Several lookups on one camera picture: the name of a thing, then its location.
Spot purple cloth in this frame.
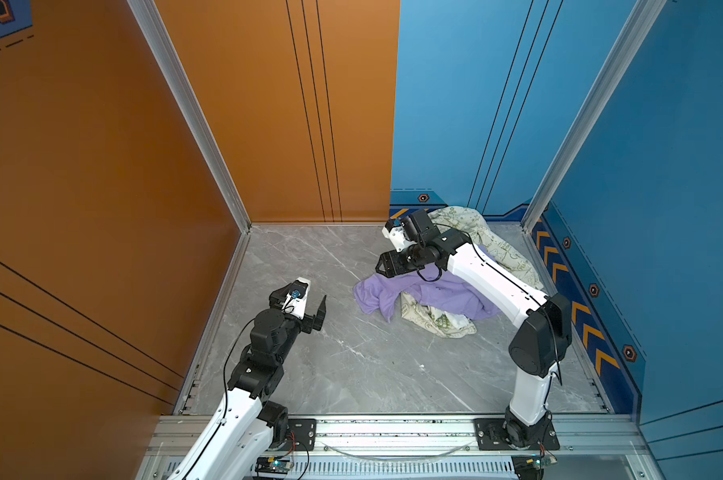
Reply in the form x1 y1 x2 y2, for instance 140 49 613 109
353 265 501 322

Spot cream green cartoon print cloth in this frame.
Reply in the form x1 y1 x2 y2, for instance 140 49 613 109
399 207 545 338

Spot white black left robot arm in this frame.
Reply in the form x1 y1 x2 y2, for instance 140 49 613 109
169 293 326 479

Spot green circuit board left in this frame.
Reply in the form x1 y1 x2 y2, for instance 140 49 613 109
253 457 294 477

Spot green circuit board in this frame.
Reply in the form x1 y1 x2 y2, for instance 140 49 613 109
511 455 559 480
253 457 294 477

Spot green circuit board right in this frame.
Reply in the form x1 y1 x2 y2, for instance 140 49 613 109
511 455 559 480

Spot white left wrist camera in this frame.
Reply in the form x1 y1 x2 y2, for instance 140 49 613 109
269 277 311 319

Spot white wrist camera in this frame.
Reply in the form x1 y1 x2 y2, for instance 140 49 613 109
269 277 311 319
383 210 441 252

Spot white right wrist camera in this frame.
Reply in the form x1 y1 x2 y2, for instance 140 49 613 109
383 210 441 252

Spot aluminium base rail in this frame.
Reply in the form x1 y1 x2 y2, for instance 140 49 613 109
137 412 661 479

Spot aluminium corner post right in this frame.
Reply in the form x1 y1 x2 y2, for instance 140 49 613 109
521 0 667 234

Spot aluminium corner post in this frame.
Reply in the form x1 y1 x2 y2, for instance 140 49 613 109
521 0 667 234
127 0 251 234

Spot aluminium corner post left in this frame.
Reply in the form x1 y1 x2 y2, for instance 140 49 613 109
127 0 251 234

